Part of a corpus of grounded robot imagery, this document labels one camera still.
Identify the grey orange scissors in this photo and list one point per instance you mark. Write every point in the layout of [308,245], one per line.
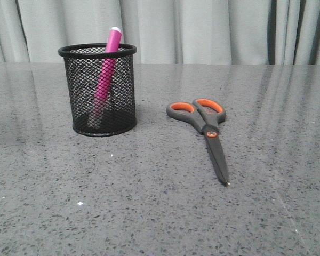
[205,115]

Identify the pink marker pen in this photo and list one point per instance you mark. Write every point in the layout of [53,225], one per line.
[104,80]

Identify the black mesh pen holder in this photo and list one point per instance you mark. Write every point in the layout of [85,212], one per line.
[83,65]

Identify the grey-white curtain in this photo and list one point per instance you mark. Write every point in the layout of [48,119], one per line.
[190,32]

